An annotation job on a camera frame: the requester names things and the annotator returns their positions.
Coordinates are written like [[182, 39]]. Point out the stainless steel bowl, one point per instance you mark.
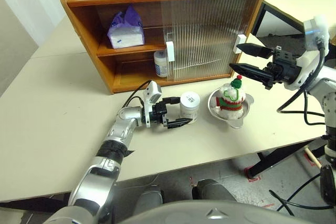
[[236, 121]]

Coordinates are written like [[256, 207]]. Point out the cream table with black legs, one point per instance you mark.
[[288, 6]]

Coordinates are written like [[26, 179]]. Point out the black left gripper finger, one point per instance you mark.
[[177, 123], [174, 100]]

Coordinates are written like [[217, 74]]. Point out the ribbed glass sliding door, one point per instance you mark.
[[164, 19]]

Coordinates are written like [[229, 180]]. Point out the ribbed sliding door with crack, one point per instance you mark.
[[252, 11]]

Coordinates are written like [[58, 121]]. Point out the grey rounded shape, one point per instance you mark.
[[148, 199], [212, 191]]

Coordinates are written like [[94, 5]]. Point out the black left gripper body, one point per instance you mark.
[[158, 111]]

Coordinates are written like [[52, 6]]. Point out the grey robot torso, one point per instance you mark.
[[210, 213]]

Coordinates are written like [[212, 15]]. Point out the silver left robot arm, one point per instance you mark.
[[105, 171]]

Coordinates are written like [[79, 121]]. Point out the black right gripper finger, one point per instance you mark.
[[252, 72], [254, 50]]

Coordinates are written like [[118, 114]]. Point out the purple tissue pack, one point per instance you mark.
[[126, 35]]

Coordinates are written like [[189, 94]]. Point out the white lidded jar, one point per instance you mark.
[[160, 64], [190, 106]]

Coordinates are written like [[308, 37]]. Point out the black table leg frame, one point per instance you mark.
[[278, 159]]

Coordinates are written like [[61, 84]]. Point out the light wooden stick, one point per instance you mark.
[[313, 158]]

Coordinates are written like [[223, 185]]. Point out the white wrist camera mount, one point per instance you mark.
[[311, 58], [153, 91]]

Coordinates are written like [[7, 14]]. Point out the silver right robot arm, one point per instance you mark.
[[328, 95]]

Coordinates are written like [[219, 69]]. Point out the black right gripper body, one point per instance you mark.
[[284, 69]]

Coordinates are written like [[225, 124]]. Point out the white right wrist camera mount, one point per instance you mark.
[[311, 58]]

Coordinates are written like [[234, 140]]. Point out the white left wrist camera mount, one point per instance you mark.
[[153, 91]]

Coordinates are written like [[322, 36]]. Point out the knitted snowman doll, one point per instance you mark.
[[231, 100]]

